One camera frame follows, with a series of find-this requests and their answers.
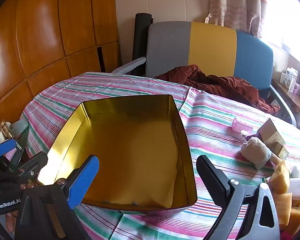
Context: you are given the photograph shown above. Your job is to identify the patterned beige curtain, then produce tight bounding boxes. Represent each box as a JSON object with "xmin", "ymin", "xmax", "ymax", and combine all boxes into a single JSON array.
[{"xmin": 207, "ymin": 0, "xmax": 268, "ymax": 35}]

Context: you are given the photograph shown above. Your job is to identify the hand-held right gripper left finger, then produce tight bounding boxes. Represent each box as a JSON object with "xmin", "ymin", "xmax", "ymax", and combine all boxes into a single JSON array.
[{"xmin": 14, "ymin": 154, "xmax": 100, "ymax": 240}]

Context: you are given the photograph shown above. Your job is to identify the grey yellow blue chair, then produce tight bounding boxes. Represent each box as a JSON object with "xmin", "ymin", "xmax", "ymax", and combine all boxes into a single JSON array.
[{"xmin": 111, "ymin": 21, "xmax": 297, "ymax": 128}]

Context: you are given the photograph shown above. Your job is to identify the pink hair roller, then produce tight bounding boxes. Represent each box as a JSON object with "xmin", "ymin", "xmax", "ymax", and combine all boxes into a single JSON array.
[{"xmin": 231, "ymin": 117, "xmax": 254, "ymax": 133}]

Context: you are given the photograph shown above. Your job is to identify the striped pink green tablecloth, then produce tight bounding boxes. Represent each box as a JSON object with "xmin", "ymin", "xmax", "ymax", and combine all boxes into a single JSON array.
[{"xmin": 19, "ymin": 72, "xmax": 300, "ymax": 240}]

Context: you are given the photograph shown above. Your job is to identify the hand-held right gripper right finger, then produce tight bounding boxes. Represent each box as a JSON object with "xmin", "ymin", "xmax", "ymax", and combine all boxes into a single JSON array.
[{"xmin": 196, "ymin": 154, "xmax": 280, "ymax": 240}]

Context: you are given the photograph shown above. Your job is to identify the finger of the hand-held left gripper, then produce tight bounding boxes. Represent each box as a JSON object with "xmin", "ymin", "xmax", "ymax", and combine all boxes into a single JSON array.
[
  {"xmin": 0, "ymin": 139, "xmax": 24, "ymax": 173},
  {"xmin": 19, "ymin": 152, "xmax": 49, "ymax": 180}
]

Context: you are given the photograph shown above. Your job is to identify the wooden side desk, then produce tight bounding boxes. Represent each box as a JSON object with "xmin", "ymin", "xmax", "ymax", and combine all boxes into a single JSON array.
[{"xmin": 271, "ymin": 79, "xmax": 300, "ymax": 118}]

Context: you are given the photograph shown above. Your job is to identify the maroon jacket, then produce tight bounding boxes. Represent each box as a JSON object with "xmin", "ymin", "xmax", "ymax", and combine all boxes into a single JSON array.
[{"xmin": 154, "ymin": 64, "xmax": 280, "ymax": 117}]

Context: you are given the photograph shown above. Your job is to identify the white blue carton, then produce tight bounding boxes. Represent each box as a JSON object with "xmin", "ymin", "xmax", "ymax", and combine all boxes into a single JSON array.
[{"xmin": 286, "ymin": 67, "xmax": 299, "ymax": 93}]

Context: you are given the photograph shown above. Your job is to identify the cream cardboard medicine box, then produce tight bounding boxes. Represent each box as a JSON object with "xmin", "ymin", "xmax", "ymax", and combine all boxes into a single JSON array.
[{"xmin": 257, "ymin": 118, "xmax": 287, "ymax": 147}]

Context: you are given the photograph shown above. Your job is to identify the wooden wardrobe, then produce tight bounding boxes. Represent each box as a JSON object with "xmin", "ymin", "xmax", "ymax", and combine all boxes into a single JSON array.
[{"xmin": 0, "ymin": 0, "xmax": 122, "ymax": 130}]

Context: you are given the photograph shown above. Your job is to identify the black rolled mat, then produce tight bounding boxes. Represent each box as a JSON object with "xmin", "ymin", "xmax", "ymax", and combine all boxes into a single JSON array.
[{"xmin": 132, "ymin": 12, "xmax": 153, "ymax": 63}]

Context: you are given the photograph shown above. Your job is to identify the small green tan box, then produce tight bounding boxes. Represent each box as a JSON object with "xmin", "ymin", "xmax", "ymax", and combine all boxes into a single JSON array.
[{"xmin": 270, "ymin": 142, "xmax": 289, "ymax": 160}]

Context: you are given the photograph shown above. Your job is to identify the gold metal tin box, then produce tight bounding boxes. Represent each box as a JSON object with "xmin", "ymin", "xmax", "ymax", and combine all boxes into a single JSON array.
[{"xmin": 36, "ymin": 94, "xmax": 198, "ymax": 215}]

